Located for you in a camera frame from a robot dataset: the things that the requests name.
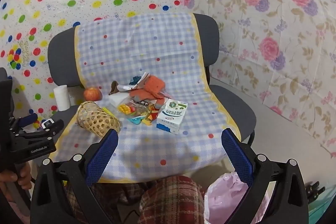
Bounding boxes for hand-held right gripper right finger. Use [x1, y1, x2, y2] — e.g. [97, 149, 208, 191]
[221, 127, 309, 224]

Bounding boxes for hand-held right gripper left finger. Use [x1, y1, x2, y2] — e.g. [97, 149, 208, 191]
[31, 128, 119, 224]

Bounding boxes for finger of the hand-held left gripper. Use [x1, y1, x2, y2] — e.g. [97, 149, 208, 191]
[16, 119, 65, 142]
[9, 113, 39, 132]

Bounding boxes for pink plastic bag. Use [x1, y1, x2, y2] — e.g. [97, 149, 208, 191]
[203, 172, 268, 224]

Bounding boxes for orange knit sock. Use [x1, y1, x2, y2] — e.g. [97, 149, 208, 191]
[128, 75, 166, 107]

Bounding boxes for person's left hand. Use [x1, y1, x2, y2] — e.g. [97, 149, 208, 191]
[0, 161, 32, 191]

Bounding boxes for white paper roll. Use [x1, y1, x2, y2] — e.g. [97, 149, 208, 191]
[54, 85, 71, 111]

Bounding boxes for woven bamboo basket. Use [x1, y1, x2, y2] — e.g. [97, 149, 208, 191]
[76, 101, 123, 138]

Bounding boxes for grey office chair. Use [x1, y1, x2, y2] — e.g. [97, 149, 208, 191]
[47, 13, 257, 151]

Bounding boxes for red apple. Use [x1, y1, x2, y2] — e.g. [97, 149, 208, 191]
[84, 86, 103, 102]

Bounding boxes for clear mango snack packet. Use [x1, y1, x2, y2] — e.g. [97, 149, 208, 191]
[115, 97, 158, 120]

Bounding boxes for white tissue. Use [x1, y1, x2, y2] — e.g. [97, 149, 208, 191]
[108, 92, 130, 107]

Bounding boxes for white green milk carton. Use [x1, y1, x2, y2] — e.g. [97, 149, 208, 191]
[156, 98, 189, 135]

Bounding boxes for person's plaid trouser legs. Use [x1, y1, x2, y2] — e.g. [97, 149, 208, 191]
[64, 175, 206, 224]

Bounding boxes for crumpled white printed wrapper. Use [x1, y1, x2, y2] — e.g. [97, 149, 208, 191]
[118, 72, 151, 94]

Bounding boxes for floral print sheet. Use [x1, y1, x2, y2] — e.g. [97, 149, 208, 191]
[181, 0, 336, 157]

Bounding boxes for blue checked cloth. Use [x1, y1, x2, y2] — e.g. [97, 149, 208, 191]
[50, 13, 241, 184]

